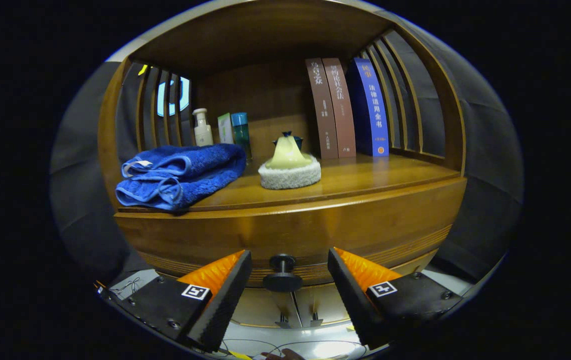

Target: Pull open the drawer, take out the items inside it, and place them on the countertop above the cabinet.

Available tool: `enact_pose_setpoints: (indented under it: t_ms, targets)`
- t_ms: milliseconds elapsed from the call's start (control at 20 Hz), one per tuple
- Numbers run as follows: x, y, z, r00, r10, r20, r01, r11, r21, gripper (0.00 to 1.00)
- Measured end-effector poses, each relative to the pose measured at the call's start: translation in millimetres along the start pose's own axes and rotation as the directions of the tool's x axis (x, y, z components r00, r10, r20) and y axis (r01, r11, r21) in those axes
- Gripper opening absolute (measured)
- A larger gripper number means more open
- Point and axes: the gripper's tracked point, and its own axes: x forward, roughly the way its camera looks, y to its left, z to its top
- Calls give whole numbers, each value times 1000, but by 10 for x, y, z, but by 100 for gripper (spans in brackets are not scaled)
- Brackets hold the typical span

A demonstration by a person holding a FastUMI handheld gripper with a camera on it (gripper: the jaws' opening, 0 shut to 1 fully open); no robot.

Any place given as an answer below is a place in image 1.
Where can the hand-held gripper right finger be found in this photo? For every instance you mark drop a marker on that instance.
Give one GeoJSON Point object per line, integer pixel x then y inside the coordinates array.
{"type": "Point", "coordinates": [358, 302]}

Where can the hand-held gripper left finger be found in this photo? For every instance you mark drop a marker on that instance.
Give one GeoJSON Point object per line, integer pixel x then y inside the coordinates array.
{"type": "Point", "coordinates": [222, 302]}

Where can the wooden drawer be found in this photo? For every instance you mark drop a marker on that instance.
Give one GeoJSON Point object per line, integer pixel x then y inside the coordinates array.
{"type": "Point", "coordinates": [290, 230]}

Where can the wooden cabinet door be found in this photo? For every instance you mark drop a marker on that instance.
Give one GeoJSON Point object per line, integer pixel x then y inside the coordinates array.
{"type": "Point", "coordinates": [325, 302]}
{"type": "Point", "coordinates": [261, 306]}

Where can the wooden countertop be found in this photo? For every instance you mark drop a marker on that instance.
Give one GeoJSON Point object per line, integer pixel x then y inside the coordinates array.
{"type": "Point", "coordinates": [365, 172]}

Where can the wooden cabinet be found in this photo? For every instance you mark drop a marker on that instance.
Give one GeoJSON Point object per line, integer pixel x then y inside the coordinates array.
{"type": "Point", "coordinates": [265, 35]}

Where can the blue folded towel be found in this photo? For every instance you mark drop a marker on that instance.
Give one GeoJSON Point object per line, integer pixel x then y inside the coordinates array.
{"type": "Point", "coordinates": [180, 172]}

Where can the teal capped bottle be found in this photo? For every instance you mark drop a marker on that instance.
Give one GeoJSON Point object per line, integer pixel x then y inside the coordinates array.
{"type": "Point", "coordinates": [241, 132]}

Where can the white pump bottle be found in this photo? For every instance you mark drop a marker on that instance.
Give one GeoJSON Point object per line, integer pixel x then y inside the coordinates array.
{"type": "Point", "coordinates": [203, 132]}

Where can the green and white tube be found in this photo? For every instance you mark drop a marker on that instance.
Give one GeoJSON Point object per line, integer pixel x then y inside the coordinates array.
{"type": "Point", "coordinates": [225, 131]}

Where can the dark blue lidded teacup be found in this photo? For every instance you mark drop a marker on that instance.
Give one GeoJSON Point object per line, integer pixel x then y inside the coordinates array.
{"type": "Point", "coordinates": [298, 141]}

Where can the light brown book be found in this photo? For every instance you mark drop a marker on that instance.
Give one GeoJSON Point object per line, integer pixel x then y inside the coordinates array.
{"type": "Point", "coordinates": [343, 110]}

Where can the blue book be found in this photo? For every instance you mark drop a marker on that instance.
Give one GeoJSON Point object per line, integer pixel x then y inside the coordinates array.
{"type": "Point", "coordinates": [373, 110]}

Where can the dark brown book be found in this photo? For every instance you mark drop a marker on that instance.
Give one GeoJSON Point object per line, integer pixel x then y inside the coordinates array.
{"type": "Point", "coordinates": [323, 110]}

